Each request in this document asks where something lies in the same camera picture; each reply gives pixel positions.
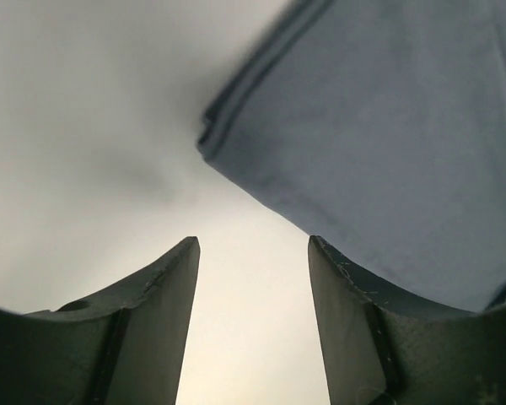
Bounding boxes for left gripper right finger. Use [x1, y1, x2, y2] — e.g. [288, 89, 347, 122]
[308, 236, 506, 404]

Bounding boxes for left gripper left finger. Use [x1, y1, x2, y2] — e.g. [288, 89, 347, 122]
[0, 237, 200, 404]

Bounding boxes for blue-grey t shirt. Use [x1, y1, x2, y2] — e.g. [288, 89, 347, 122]
[198, 1, 506, 311]

